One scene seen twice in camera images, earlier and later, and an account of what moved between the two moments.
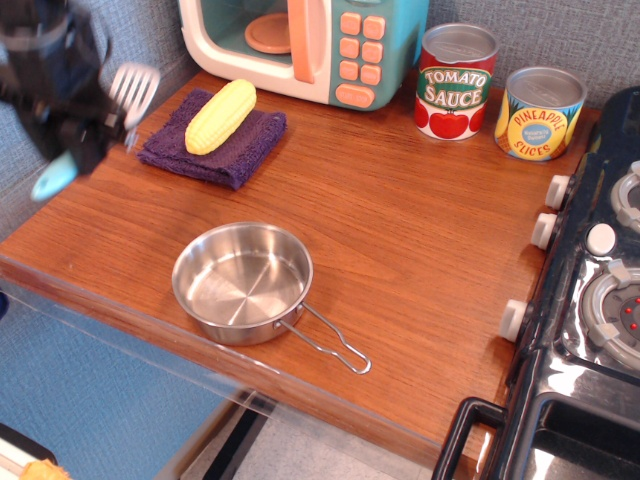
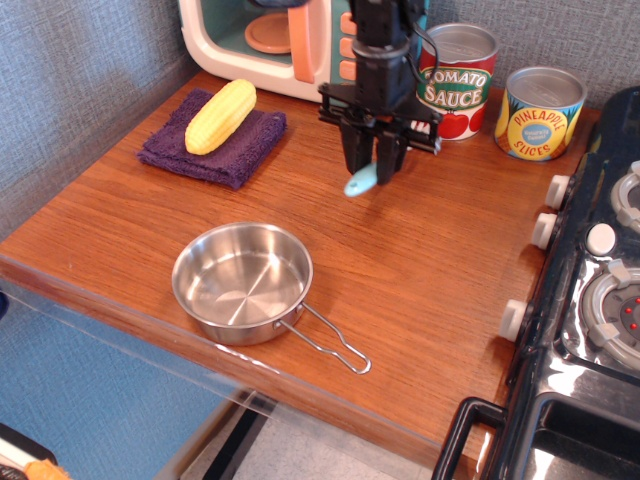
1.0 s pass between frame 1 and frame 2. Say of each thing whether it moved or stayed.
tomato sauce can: stayed
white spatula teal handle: moved
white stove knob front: stayed
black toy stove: stayed
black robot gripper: moved
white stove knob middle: stayed
